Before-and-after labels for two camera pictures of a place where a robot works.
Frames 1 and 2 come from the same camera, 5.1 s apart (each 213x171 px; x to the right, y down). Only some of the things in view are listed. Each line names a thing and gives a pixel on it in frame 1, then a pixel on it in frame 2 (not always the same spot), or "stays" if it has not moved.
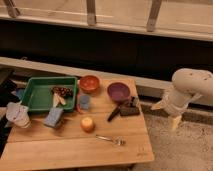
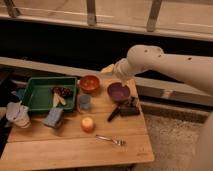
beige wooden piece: [57, 99] stays
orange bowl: [89, 84] stays
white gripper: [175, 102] -> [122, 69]
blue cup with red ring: [84, 101] stays
